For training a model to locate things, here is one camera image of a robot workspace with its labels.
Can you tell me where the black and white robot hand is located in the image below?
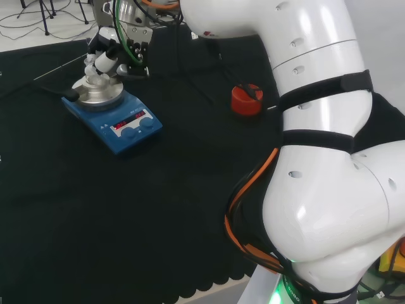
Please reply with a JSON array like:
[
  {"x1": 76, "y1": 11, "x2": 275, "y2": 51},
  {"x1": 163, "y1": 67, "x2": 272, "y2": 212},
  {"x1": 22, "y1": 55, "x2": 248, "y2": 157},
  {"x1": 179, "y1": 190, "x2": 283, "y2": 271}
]
[{"x1": 84, "y1": 24, "x2": 153, "y2": 82}]

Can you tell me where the clear glass round-bottom flask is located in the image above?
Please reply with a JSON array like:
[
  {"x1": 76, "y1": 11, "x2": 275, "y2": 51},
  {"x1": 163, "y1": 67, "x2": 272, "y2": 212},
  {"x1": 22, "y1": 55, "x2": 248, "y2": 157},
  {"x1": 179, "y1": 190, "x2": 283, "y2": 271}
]
[{"x1": 84, "y1": 56, "x2": 110, "y2": 88}]

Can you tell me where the heater with blue base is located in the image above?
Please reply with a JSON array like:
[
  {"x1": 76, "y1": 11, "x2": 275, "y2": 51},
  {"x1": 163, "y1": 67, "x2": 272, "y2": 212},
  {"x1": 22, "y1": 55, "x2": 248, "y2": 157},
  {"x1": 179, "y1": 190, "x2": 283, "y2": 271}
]
[{"x1": 61, "y1": 72, "x2": 164, "y2": 158}]

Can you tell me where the grey equipment box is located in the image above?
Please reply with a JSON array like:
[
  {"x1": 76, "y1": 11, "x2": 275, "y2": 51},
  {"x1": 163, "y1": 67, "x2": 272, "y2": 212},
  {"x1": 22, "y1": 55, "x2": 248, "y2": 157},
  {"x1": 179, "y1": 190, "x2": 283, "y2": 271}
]
[{"x1": 90, "y1": 0, "x2": 119, "y2": 30}]

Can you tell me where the black tripod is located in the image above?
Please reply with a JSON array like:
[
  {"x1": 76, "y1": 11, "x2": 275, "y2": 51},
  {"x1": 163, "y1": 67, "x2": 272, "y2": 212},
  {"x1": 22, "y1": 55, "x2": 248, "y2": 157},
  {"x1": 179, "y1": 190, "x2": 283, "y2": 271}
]
[
  {"x1": 19, "y1": 0, "x2": 58, "y2": 37},
  {"x1": 75, "y1": 0, "x2": 91, "y2": 25}
]

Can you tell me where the thin glass rod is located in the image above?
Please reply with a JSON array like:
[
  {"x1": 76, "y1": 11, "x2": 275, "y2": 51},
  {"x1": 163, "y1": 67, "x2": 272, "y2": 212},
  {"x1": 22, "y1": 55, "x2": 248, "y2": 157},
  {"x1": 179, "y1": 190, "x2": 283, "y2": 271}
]
[{"x1": 33, "y1": 53, "x2": 89, "y2": 81}]

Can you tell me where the black bench cloth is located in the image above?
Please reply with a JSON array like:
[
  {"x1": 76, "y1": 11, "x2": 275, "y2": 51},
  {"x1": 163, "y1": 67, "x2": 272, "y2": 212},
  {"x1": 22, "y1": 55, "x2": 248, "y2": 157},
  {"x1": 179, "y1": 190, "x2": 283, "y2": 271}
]
[{"x1": 0, "y1": 23, "x2": 405, "y2": 304}]

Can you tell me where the yellow stop button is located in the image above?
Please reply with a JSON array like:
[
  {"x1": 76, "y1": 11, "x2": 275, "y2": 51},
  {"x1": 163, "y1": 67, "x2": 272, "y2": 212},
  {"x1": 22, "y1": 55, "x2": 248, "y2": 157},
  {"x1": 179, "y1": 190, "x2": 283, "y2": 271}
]
[{"x1": 378, "y1": 236, "x2": 405, "y2": 274}]

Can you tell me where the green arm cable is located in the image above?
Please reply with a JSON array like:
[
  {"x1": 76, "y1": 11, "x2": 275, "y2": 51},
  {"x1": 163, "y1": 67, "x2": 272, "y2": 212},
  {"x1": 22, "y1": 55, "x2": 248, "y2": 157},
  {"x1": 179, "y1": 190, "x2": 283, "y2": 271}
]
[{"x1": 114, "y1": 0, "x2": 144, "y2": 67}]

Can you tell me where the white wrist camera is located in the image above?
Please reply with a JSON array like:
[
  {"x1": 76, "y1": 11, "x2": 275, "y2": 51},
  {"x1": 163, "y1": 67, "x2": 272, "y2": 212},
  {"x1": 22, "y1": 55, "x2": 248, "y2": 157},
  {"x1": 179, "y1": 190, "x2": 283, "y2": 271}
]
[{"x1": 87, "y1": 27, "x2": 117, "y2": 53}]

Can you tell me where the black heater power cable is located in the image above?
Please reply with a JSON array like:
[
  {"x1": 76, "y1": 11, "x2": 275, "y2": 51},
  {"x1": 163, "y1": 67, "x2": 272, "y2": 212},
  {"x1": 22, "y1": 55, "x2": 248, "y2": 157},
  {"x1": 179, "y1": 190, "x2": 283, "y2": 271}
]
[{"x1": 32, "y1": 80, "x2": 75, "y2": 96}]

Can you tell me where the red ring flask stand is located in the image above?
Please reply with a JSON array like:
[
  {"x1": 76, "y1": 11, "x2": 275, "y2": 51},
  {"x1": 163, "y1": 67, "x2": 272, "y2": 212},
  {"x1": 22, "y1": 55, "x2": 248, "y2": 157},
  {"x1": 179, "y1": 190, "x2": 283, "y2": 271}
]
[{"x1": 230, "y1": 83, "x2": 264, "y2": 117}]

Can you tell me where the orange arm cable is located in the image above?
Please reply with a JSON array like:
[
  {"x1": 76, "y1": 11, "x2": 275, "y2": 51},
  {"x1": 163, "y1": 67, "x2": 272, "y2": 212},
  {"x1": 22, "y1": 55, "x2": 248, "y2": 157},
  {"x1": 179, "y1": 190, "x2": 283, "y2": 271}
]
[{"x1": 223, "y1": 147, "x2": 282, "y2": 274}]

